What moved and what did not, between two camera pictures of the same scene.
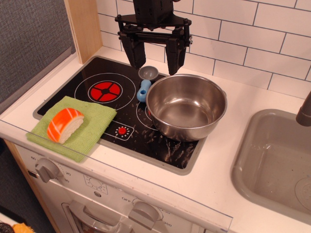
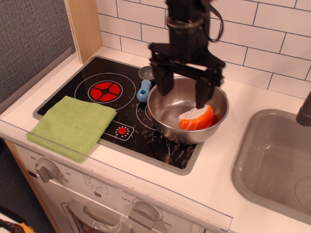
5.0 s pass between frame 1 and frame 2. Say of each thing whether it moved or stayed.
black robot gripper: moved
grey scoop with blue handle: stayed
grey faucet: stayed
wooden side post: stayed
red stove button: stayed
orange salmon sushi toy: moved
